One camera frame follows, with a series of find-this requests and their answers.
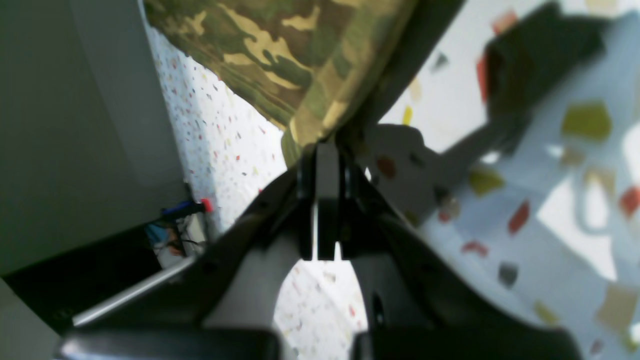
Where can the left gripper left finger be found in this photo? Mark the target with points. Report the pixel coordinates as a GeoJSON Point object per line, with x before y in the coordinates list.
{"type": "Point", "coordinates": [221, 304]}

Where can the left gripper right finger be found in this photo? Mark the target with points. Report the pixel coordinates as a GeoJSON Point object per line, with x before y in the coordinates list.
{"type": "Point", "coordinates": [416, 306]}

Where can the camouflage T-shirt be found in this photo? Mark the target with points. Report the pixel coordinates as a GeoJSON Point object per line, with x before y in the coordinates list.
{"type": "Point", "coordinates": [306, 65]}

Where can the red corner clamp left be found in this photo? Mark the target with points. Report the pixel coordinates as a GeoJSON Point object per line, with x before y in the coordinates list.
{"type": "Point", "coordinates": [187, 208]}

